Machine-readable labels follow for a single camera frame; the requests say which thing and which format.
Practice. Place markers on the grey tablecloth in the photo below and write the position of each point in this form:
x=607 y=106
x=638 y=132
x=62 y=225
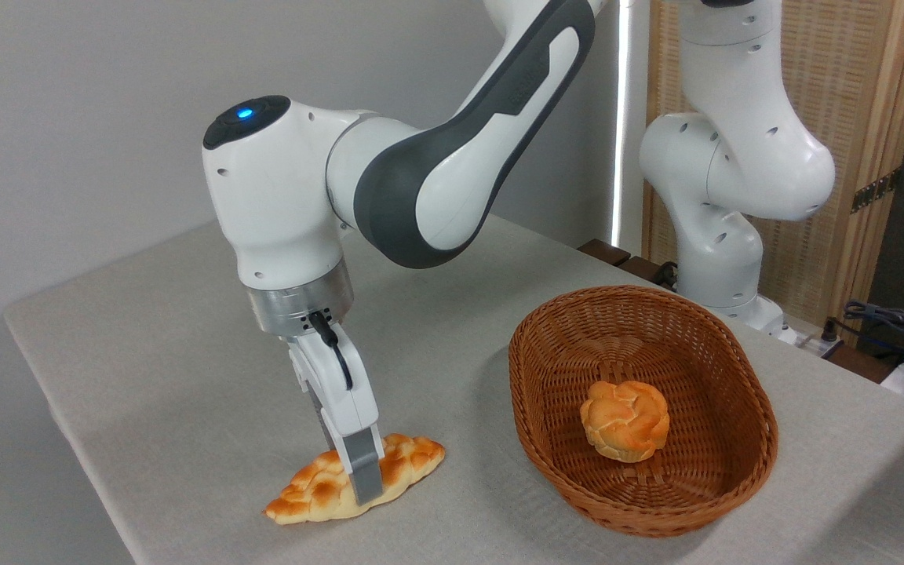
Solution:
x=185 y=353

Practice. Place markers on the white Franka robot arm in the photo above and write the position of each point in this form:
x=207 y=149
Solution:
x=436 y=173

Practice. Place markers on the white power strip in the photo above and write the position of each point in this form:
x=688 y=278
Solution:
x=813 y=344

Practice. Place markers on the dark brown wooden block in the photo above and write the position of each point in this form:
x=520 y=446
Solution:
x=605 y=251
x=640 y=268

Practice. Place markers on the long braided bread loaf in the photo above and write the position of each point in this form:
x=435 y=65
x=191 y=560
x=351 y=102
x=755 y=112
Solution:
x=318 y=490

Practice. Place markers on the dark metal screen hinge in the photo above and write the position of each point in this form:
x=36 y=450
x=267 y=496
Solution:
x=874 y=191

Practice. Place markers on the brown oval wicker basket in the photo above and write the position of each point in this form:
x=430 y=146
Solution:
x=703 y=486

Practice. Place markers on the round knotted bread roll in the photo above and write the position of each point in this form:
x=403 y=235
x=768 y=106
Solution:
x=625 y=420

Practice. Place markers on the wooden woven folding screen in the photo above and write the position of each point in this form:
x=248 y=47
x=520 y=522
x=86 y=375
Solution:
x=860 y=94

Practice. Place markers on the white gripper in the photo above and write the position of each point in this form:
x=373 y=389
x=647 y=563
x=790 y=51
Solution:
x=346 y=392

